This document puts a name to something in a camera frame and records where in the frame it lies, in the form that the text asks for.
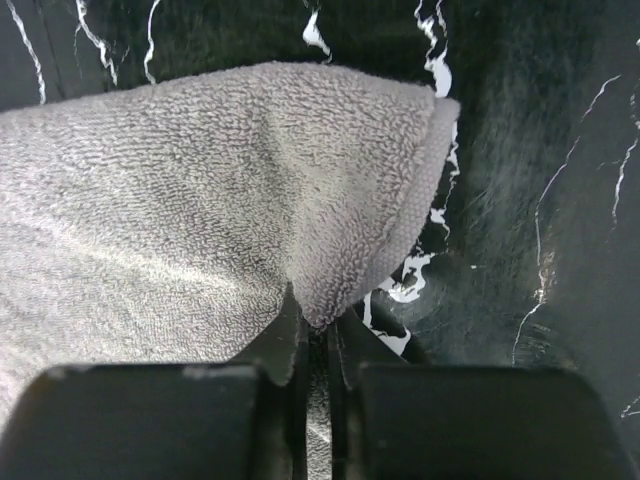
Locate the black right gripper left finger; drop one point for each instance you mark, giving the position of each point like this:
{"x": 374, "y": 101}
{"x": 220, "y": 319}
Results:
{"x": 241, "y": 419}

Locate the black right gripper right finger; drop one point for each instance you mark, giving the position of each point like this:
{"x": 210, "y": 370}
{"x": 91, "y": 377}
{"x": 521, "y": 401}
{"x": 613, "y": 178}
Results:
{"x": 392, "y": 419}

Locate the grey towel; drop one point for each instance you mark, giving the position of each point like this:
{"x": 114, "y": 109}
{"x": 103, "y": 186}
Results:
{"x": 165, "y": 222}

